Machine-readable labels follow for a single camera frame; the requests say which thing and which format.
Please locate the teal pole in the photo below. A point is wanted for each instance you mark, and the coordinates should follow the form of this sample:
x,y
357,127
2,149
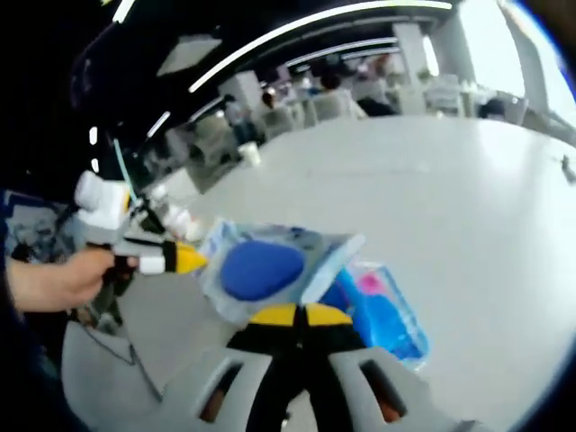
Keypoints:
x,y
123,166

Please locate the person's left hand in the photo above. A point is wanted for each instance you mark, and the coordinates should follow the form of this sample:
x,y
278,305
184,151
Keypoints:
x,y
58,283

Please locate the plain white paper cup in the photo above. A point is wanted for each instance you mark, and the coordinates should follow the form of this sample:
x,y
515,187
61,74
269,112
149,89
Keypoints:
x,y
250,154

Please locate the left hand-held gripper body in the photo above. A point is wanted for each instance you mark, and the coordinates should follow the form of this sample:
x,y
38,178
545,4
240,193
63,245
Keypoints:
x,y
101,207

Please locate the blue plastic bag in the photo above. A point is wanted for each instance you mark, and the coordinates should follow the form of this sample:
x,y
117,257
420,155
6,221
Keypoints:
x,y
387,315

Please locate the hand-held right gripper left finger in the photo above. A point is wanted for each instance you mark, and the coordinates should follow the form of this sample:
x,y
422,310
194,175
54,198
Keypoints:
x,y
256,355

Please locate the blue pad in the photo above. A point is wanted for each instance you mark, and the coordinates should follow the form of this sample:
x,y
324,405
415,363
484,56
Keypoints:
x,y
261,270

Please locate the grey chair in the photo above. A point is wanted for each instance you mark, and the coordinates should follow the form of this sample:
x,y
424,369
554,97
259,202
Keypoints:
x,y
103,378

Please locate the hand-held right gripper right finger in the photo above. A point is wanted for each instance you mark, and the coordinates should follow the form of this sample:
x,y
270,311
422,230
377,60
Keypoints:
x,y
337,355

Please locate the small white bottles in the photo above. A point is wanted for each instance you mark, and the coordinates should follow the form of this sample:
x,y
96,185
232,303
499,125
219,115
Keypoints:
x,y
177,216

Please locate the curved ceiling light strip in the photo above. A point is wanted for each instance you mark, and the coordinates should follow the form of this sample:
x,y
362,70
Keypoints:
x,y
315,27

